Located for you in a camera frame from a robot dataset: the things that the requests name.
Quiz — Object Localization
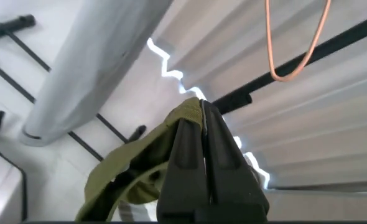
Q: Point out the black clothes rack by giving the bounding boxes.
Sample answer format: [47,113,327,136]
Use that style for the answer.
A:
[0,11,367,162]

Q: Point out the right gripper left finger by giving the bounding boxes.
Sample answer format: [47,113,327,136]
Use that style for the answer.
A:
[156,118,210,223]

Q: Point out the white curtain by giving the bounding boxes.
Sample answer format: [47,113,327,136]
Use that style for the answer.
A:
[146,0,367,190]

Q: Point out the pale grey shorts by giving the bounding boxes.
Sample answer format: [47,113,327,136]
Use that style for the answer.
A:
[18,0,174,147]

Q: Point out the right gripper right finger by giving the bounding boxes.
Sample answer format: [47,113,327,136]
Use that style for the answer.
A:
[202,100,270,223]

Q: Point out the pink clothes hanger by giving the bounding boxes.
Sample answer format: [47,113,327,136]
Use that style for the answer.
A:
[265,0,332,83]

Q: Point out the green garment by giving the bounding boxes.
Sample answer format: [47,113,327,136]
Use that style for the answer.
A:
[74,96,205,223]

